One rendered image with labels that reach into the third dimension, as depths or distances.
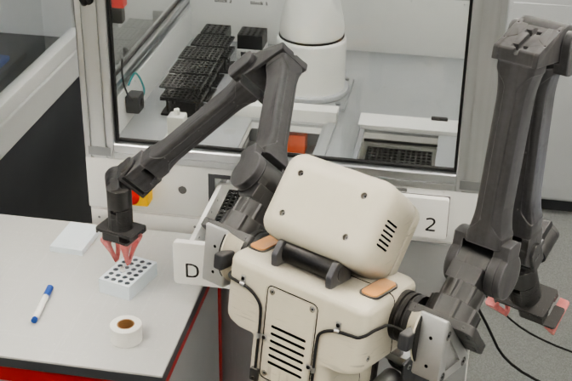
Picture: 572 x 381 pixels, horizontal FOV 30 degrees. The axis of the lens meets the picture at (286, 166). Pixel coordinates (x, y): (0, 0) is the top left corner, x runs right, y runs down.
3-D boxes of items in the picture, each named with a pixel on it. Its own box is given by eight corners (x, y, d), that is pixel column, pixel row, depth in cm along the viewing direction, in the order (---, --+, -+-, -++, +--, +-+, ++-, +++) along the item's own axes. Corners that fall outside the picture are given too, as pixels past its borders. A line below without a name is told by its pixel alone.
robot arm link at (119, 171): (131, 160, 239) (160, 182, 243) (128, 138, 249) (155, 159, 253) (95, 196, 241) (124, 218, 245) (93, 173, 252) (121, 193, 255)
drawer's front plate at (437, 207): (445, 239, 264) (449, 201, 259) (329, 227, 268) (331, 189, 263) (446, 235, 265) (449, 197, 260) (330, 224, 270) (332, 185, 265)
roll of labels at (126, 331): (112, 329, 238) (111, 315, 237) (144, 329, 239) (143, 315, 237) (108, 348, 232) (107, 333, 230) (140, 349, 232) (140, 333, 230)
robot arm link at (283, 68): (283, 25, 223) (316, 54, 227) (237, 57, 230) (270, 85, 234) (257, 173, 191) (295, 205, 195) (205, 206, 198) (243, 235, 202)
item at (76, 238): (82, 256, 266) (82, 250, 265) (49, 251, 268) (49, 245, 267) (102, 230, 277) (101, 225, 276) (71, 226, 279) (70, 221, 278)
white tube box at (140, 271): (129, 301, 248) (128, 287, 247) (99, 292, 252) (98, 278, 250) (157, 275, 258) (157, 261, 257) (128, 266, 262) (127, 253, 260)
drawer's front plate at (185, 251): (298, 297, 241) (299, 255, 236) (174, 282, 245) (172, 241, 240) (300, 292, 242) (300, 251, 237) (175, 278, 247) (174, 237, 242)
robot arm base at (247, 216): (198, 222, 192) (250, 243, 185) (221, 185, 194) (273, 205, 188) (218, 244, 199) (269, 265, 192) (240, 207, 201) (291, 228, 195)
